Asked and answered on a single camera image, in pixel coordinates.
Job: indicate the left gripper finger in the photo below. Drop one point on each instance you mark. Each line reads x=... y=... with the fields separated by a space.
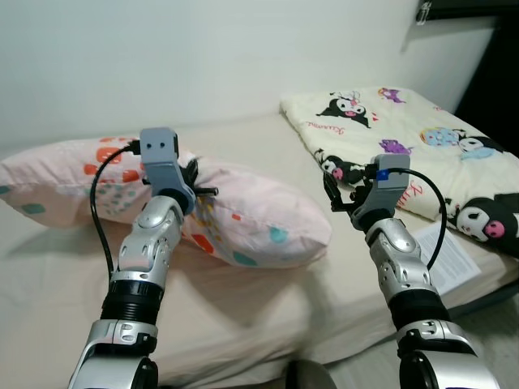
x=208 y=192
x=194 y=165

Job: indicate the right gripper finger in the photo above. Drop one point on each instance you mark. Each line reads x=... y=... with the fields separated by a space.
x=330 y=188
x=350 y=183

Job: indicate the pink patterned pillow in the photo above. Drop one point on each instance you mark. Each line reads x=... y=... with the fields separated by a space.
x=259 y=219

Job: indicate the cream cartoon print blanket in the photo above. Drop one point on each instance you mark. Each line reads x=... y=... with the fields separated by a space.
x=389 y=121

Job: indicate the white printed booklet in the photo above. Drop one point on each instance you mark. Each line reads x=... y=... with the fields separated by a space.
x=454 y=263

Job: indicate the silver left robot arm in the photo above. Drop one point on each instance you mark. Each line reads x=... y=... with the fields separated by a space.
x=146 y=243

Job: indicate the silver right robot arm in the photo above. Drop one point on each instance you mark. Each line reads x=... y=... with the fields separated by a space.
x=401 y=259

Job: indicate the grey right robot leg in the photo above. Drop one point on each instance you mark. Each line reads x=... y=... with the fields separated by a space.
x=310 y=374

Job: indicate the dark window blind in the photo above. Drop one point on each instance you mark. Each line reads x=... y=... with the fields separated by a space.
x=470 y=8

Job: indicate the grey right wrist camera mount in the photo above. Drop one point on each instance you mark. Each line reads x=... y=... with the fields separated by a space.
x=389 y=182

